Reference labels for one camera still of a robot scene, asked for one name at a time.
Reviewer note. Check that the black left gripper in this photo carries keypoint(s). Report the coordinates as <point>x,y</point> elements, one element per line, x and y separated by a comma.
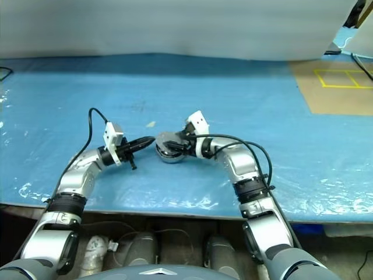
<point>125,152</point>

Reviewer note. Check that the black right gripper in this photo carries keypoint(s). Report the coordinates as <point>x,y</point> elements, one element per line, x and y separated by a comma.
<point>189,144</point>

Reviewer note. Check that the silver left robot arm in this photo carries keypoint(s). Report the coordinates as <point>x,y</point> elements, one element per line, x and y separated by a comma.
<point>78,175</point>

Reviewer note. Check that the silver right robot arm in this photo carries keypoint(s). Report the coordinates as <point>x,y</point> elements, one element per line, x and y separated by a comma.
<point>239,166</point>

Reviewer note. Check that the small beige scrap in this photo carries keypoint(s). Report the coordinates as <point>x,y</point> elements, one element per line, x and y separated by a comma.
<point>150,124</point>

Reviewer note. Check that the blue plastic table cover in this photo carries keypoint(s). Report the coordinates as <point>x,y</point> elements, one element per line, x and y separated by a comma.
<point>204,96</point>

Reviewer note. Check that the dark grey rounded leg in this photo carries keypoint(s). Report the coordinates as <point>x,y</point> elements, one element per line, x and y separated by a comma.
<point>224,253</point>
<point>144,248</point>

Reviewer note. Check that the white foam backdrop sheet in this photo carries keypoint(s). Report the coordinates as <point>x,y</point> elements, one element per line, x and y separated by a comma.
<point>175,26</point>

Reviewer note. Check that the white wrapped bundle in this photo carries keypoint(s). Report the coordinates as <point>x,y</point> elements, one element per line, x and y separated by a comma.
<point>94,253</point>

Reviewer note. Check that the grey robot torso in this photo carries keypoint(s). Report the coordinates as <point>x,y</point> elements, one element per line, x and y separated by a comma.
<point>160,274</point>

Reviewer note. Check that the brown cardboard sheet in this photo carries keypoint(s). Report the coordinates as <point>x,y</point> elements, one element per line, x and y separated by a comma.
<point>335,99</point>

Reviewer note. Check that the small black device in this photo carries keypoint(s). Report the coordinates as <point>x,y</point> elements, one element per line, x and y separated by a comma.
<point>332,49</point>

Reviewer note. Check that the white panel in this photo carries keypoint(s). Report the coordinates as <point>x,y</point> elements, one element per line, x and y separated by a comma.
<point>364,38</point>

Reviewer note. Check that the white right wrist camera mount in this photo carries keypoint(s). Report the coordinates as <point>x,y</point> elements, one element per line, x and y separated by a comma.
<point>199,121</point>

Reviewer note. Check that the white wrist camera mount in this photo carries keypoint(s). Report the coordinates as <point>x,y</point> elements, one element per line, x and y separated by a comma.
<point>112,134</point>
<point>199,121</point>

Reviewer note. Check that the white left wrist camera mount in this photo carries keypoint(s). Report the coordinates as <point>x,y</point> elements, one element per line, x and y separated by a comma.
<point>112,134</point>

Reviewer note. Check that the dark stand frame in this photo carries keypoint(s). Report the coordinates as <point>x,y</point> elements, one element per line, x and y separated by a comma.
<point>354,14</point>

